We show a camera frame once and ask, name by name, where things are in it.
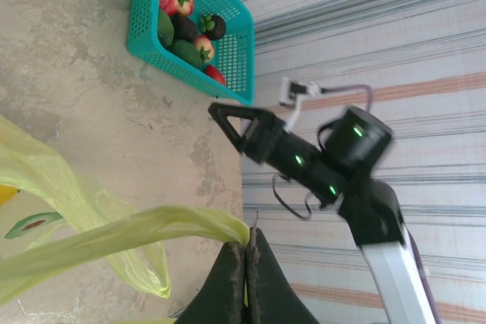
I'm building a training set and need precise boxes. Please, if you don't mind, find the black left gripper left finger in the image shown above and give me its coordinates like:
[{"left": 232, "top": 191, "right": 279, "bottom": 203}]
[{"left": 172, "top": 241, "right": 248, "bottom": 324}]

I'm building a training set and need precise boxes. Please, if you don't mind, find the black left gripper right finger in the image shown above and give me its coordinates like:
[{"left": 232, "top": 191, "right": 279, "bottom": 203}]
[{"left": 246, "top": 225, "right": 320, "bottom": 324}]

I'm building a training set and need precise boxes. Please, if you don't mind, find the yellow avocado print plastic bag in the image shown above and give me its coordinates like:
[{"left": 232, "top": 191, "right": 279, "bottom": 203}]
[{"left": 0, "top": 115, "right": 251, "bottom": 324}]

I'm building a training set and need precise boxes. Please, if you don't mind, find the teal plastic mesh basket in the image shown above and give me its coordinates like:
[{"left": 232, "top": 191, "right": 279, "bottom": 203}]
[{"left": 126, "top": 0, "right": 255, "bottom": 106}]

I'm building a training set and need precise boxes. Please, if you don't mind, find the orange yellow fake mango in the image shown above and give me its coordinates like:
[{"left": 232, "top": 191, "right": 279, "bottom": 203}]
[{"left": 0, "top": 183, "right": 21, "bottom": 207}]

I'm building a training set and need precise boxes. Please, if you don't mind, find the small red fake fruit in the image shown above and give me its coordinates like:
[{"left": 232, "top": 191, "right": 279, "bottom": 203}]
[{"left": 204, "top": 64, "right": 227, "bottom": 87}]

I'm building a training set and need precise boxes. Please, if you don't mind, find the green fake avocado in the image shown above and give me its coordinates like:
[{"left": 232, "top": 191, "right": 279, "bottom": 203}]
[
  {"left": 166, "top": 39, "right": 204, "bottom": 70},
  {"left": 156, "top": 8, "right": 175, "bottom": 49}
]

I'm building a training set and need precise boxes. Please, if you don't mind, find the dark fake mangosteen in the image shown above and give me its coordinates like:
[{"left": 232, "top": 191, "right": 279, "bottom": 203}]
[{"left": 200, "top": 14, "right": 228, "bottom": 42}]

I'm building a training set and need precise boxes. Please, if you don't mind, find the dark brown fake avocado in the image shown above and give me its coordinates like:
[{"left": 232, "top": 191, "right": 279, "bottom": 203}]
[{"left": 169, "top": 14, "right": 199, "bottom": 42}]

